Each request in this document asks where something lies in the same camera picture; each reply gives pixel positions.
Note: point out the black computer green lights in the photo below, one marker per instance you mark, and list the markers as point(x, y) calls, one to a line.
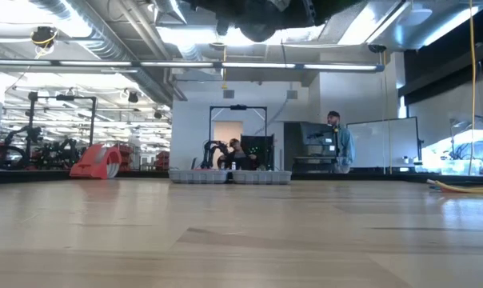
point(263, 150)

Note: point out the red storage bin rack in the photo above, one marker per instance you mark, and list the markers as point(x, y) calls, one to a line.
point(162, 160)

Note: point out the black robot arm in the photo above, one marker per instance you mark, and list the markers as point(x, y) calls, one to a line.
point(59, 154)
point(209, 154)
point(9, 154)

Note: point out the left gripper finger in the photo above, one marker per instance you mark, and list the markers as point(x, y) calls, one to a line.
point(222, 26)

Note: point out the small clear bottle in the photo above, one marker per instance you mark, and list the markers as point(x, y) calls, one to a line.
point(234, 165)

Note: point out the whiteboard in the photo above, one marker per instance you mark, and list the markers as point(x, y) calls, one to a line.
point(385, 144)

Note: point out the gray wall vent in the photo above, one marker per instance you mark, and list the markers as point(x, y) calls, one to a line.
point(292, 94)
point(228, 94)

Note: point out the person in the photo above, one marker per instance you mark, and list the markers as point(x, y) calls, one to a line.
point(345, 144)
point(237, 158)

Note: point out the black ceiling spotlight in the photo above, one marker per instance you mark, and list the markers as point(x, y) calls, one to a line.
point(158, 114)
point(133, 97)

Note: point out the grey tray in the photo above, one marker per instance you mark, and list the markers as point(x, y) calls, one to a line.
point(229, 177)

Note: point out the clear plastic bin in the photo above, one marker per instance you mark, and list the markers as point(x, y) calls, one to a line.
point(459, 168)

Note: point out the long ceiling light strip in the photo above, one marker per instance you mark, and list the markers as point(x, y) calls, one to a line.
point(177, 64)

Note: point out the black dome camera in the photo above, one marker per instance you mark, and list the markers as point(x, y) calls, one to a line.
point(377, 48)

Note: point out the black camera rig frame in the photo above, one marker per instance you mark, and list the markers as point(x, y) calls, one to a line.
point(238, 107)
point(61, 97)

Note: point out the red tape dispenser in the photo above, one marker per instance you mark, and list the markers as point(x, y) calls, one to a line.
point(87, 164)

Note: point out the silver ceiling air duct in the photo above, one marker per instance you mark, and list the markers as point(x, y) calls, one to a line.
point(101, 40)

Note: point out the black equipment stand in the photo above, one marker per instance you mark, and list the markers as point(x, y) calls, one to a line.
point(313, 164)

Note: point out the black table frame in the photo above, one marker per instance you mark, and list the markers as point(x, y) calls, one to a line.
point(1, 176)

